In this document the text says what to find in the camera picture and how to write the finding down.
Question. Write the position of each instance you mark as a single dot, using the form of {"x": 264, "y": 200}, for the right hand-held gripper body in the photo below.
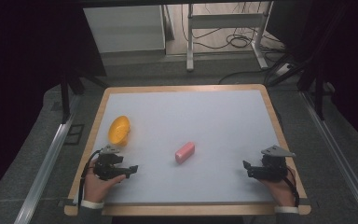
{"x": 274, "y": 166}

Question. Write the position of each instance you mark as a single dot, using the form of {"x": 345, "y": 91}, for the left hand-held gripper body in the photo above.
{"x": 105, "y": 163}

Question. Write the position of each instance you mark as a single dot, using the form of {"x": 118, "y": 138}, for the yellow bowl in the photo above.
{"x": 118, "y": 130}

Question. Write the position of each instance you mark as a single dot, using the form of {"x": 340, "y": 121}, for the pink soap bar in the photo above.
{"x": 185, "y": 152}

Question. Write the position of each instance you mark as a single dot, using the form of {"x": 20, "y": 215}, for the person's left hand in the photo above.
{"x": 98, "y": 188}

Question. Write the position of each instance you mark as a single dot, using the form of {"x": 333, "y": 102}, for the person's right hand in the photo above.
{"x": 284, "y": 193}

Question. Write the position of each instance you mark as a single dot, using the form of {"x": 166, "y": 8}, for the white table mat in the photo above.
{"x": 192, "y": 124}

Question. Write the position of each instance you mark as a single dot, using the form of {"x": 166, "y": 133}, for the black metal stand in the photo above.
{"x": 318, "y": 90}
{"x": 66, "y": 93}

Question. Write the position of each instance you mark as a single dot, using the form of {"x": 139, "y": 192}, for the white power strip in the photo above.
{"x": 283, "y": 69}

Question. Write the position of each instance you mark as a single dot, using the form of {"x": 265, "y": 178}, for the black curtain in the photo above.
{"x": 351, "y": 62}
{"x": 24, "y": 62}

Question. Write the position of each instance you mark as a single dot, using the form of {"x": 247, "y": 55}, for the white cabinet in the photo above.
{"x": 126, "y": 28}

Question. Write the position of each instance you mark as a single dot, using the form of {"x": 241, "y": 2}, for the black floor bracket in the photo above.
{"x": 74, "y": 134}

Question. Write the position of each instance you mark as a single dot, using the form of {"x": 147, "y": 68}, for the aluminium rail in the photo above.
{"x": 45, "y": 168}
{"x": 341, "y": 158}

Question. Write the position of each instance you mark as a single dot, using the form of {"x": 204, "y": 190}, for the white metal desk frame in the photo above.
{"x": 227, "y": 21}

